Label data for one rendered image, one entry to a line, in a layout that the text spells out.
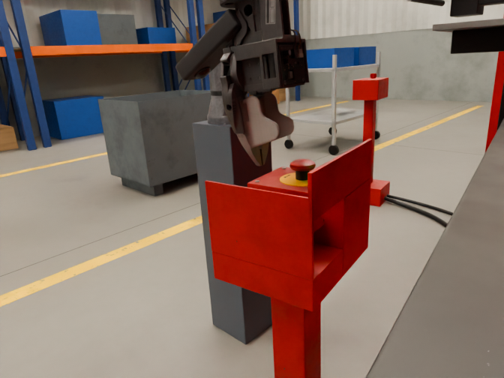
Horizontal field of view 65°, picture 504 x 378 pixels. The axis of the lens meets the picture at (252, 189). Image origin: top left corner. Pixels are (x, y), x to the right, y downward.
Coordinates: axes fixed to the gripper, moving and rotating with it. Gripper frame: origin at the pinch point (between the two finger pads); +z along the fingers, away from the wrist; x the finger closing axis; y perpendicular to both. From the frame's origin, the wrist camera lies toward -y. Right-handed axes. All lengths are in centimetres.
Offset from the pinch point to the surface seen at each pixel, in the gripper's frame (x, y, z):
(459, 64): 780, -90, 11
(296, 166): 8.0, 1.6, 3.4
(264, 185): 4.7, -2.4, 5.7
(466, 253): -24.1, 28.4, -1.1
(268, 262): -4.8, 3.5, 12.9
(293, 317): 2.2, 1.8, 25.9
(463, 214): -19.3, 27.6, -1.2
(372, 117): 206, -55, 22
